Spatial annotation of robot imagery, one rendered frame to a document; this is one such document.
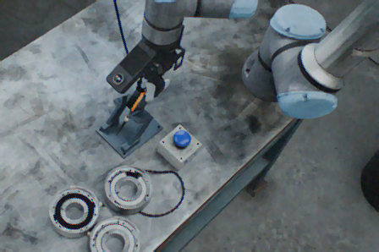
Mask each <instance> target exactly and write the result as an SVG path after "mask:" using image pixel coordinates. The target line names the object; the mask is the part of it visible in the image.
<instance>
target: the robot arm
mask: <svg viewBox="0 0 379 252"><path fill-rule="evenodd" d="M257 2H258V0H146V3H145V9H144V15H143V20H142V26H141V40H140V41H139V42H138V43H137V44H136V45H135V46H134V48H133V49H132V50H131V51H130V52H129V53H128V54H127V55H126V56H125V57H124V59H123V60H122V61H120V63H119V64H118V65H117V66H116V67H115V68H113V71H112V72H111V73H110V74H108V75H107V83H108V84H110V86H111V87H112V88H113V89H114V90H115V91H117V92H118V93H120V94H125V93H126V92H127V90H128V89H130V88H131V86H132V85H133V86H134V90H135V89H141V86H140V84H141V83H142V79H143V78H144V77H146V78H147V79H148V81H147V82H146V88H147V92H146V98H145V101H146V102H147V103H150V102H154V101H155V100H156V99H157V98H158V96H159V95H160V94H161V92H162V91H163V90H164V89H166V88H167V87H168V84H169V81H170V80H169V79H166V80H164V76H163V75H164V73H166V72H167V71H168V70H169V69H171V68H173V65H174V64H175V66H174V69H173V70H176V69H177V68H180V67H181V66H182V62H183V60H184V54H185V52H186V50H185V49H183V48H182V47H181V46H180V43H181V41H182V34H183V32H184V25H183V21H184V17H197V18H215V19H228V20H230V19H248V18H249V17H250V16H252V15H253V14H254V13H255V10H256V8H257ZM326 27H327V25H326V21H325V20H324V18H322V16H321V14H320V13H319V12H317V11H315V10H313V9H312V8H310V7H307V6H305V5H302V4H288V5H285V6H282V7H281V8H280V9H279V10H278V11H277V12H276V13H275V14H274V16H273V17H272V20H271V23H270V25H269V28H268V29H267V31H266V34H265V36H264V37H263V42H262V43H261V45H260V48H259V49H258V50H256V51H255V52H254V53H252V54H251V55H250V56H249V57H248V58H247V60H246V62H245V64H244V67H243V68H242V80H243V81H244V84H245V86H246V88H247V89H248V90H249V91H250V92H251V93H252V94H253V95H255V96H257V97H259V98H261V99H262V100H263V101H274V102H278V103H279V106H280V108H281V110H282V112H283V113H284V114H285V115H286V116H290V117H293V118H317V117H320V116H326V115H327V114H328V113H330V112H332V111H333V110H334V108H336V106H337V100H338V99H337V97H336V96H335V94H336V93H338V92H339V91H340V90H341V89H342V88H343V87H344V86H345V85H346V84H348V82H349V73H350V72H351V70H354V69H355V68H356V67H358V66H359V65H360V63H363V62H364V61H365V60H366V59H367V58H368V57H369V56H370V55H372V54H373V53H374V52H375V51H376V50H377V49H378V48H379V0H365V1H364V2H362V3H361V4H360V6H359V7H358V8H357V9H354V10H353V12H352V13H351V14H350V15H349V16H348V17H346V18H345V19H344V21H343V22H342V23H341V24H339V25H337V26H336V28H335V29H334V30H333V31H332V32H331V33H329V34H328V35H327V37H326V38H324V39H323V40H322V41H321V37H322V36H323V35H324V34H325V30H326ZM176 49H178V50H179V49H181V50H182V52H181V53H178V54H177V52H176ZM180 58H182V60H181V63H179V64H178V65H177V61H178V60H179V59H180Z"/></svg>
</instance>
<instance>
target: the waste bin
mask: <svg viewBox="0 0 379 252"><path fill-rule="evenodd" d="M360 185H361V188H362V191H363V193H364V195H365V197H366V198H367V200H368V201H369V203H370V204H371V205H372V206H373V207H374V208H376V209H377V210H378V211H379V149H378V150H377V151H376V154H375V155H374V156H373V157H372V158H371V159H370V160H369V161H368V163H367V164H366V166H365V167H364V169H363V170H362V172H361V175H360Z"/></svg>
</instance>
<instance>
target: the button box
mask: <svg viewBox="0 0 379 252"><path fill-rule="evenodd" d="M179 130H185V131H187V130H186V129H184V128H183V127H181V125H179V126H178V127H177V128H176V129H174V130H173V131H172V132H171V133H169V134H168V136H165V137H164V138H163V139H162V140H161V141H160V142H159V145H158V147H157V152H158V153H159V154H160V155H161V156H163V157H164V158H165V159H166V160H167V161H168V163H170V164H171V165H172V166H173V167H175V169H176V170H177V171H180V170H181V169H182V167H183V166H184V165H186V164H188V163H189V161H190V160H192V159H193V158H194V157H195V156H196V155H197V154H198V153H199V151H200V148H201V146H202V143H200V142H199V141H198V140H197V139H196V138H195V137H194V136H192V135H191V134H190V133H189V135H190V136H191V141H190V143H189V145H187V146H185V147H181V146H178V145H176V144H175V143H174V140H173V137H174V133H175V132H177V131H179ZM187 132H188V131H187Z"/></svg>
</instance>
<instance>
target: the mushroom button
mask: <svg viewBox="0 0 379 252"><path fill-rule="evenodd" d="M173 140H174V143H175V144H176V145H178V146H181V147H185V146H187V145H189V143H190V141H191V136H190V135H189V132H187V131H185V130H179V131H177V132H175V133H174V137H173Z"/></svg>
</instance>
